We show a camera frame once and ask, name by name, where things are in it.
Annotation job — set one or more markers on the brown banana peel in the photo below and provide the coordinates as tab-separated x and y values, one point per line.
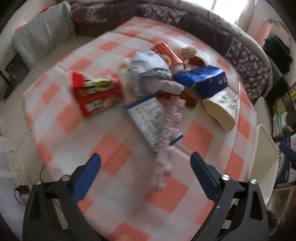
191	102

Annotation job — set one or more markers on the black clothes pile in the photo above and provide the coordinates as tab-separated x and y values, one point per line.
278	52

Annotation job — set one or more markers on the white plastic trash bin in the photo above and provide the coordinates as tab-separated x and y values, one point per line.
265	162

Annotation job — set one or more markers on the wooden bookshelf with books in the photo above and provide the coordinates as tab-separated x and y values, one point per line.
284	115

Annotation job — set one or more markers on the brown peel near tissue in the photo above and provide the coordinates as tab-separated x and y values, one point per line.
196	61

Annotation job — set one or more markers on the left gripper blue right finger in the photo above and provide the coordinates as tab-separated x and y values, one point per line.
207	176

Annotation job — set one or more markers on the white paper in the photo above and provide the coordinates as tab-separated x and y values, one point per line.
143	72

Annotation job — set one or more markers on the blue white carton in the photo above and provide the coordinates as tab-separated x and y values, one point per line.
147	113

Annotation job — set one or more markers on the crumpled tissue ball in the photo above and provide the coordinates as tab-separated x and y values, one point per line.
188	52

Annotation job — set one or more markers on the red torn snack box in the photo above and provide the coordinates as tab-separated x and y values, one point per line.
95	94

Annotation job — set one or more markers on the grey checkered cushion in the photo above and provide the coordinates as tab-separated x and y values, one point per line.
41	36

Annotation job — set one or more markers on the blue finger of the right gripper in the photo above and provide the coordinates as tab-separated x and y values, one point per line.
287	151

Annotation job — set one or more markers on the pink white checkered mat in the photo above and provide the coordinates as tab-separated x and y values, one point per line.
121	200

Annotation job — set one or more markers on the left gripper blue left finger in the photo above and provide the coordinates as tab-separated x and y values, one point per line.
83	177

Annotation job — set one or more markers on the black small box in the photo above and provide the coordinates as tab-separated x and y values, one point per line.
17	69

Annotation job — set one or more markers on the white paper cup green print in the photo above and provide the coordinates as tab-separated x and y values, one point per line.
223	107

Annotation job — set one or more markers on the pink fuzzy strip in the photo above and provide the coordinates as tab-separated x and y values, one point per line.
169	132

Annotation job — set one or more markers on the blue milk carton box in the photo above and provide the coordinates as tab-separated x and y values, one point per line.
207	80

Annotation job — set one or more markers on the purple patterned bed quilt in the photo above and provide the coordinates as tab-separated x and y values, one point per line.
236	46

